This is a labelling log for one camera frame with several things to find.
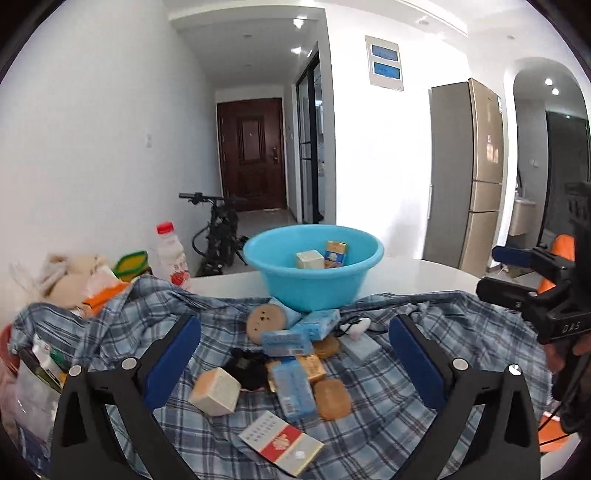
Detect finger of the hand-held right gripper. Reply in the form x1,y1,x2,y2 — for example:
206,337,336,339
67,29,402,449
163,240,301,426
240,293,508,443
475,276,555,333
492,244,575,287

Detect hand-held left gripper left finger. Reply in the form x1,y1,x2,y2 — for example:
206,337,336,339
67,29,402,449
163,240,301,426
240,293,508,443
48,313,202,480

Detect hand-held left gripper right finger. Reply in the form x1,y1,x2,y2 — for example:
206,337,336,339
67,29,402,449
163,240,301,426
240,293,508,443
388,314,542,480

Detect blue plastic basin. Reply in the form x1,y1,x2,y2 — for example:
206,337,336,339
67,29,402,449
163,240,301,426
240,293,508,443
243,224,385,312

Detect gold box blue stripe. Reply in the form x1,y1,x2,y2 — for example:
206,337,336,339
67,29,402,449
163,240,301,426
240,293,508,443
324,240,348,268

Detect white square box green print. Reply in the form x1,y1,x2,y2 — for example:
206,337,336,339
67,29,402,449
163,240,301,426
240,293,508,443
295,250,325,270

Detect person's right hand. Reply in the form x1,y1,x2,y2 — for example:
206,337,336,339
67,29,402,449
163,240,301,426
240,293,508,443
545,332,591,374

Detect white washbasin cabinet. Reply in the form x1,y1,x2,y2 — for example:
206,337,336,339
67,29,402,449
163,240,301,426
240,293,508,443
508,196,539,238

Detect cream cube box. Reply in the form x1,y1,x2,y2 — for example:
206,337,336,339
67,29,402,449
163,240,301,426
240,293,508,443
188,367,243,417

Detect flat pale blue box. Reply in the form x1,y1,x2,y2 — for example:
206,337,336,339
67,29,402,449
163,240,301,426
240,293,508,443
339,332,382,363

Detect blue plaid cloth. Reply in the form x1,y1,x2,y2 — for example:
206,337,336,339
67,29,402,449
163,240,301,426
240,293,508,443
9,274,555,480

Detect black scrunchie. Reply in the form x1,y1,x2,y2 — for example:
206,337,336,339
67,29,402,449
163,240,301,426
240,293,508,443
224,348,271,391

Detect brown round cake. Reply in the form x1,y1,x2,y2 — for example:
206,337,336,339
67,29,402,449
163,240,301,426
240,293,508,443
314,378,352,421
313,336,342,360

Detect gold and grey refrigerator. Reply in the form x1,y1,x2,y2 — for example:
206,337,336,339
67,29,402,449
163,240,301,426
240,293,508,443
422,78,505,278

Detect orange snack packet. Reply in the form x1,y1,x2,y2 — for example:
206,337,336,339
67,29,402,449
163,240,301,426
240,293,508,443
83,284,131,315

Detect dark interior door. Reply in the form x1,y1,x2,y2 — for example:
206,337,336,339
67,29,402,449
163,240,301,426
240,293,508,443
545,111,591,245

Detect round tan perforated disc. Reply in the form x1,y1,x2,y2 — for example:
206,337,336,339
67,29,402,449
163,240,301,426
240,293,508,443
246,305,287,343

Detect long light blue box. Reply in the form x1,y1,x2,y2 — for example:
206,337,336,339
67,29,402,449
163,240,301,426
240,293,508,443
291,308,341,341

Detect red-capped milk bottle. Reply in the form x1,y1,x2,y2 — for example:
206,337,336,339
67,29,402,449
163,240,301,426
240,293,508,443
154,222,192,291

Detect green and yellow packet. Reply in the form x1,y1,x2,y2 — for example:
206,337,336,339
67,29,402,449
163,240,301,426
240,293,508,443
112,250,149,280

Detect light blue box with barcode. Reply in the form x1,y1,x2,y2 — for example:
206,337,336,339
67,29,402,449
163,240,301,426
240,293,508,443
261,330,315,357

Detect light blue gold-edged box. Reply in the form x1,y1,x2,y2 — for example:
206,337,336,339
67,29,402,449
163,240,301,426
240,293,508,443
270,360,319,423

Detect light blue soft packet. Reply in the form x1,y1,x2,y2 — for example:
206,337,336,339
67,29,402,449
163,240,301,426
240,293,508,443
270,298,303,326

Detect red and white box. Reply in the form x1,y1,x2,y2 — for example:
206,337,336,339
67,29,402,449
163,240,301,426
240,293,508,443
239,411,325,477

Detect white plastic bag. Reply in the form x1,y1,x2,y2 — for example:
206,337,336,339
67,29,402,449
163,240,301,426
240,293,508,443
9,253,134,315

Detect clear plastic bag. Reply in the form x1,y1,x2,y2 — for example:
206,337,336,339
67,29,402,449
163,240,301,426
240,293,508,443
9,332,68,444

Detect black bicycle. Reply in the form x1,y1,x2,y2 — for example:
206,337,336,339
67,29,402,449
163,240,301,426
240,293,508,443
178,191,250,278

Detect brown entrance door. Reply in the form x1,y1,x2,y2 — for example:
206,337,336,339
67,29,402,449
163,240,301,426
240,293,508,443
216,98,287,213

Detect black-framed glass door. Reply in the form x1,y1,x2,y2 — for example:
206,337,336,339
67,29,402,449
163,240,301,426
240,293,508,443
294,44,326,227

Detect white wall panel blue screens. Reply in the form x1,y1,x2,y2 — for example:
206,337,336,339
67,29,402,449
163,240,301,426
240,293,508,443
365,35,406,90

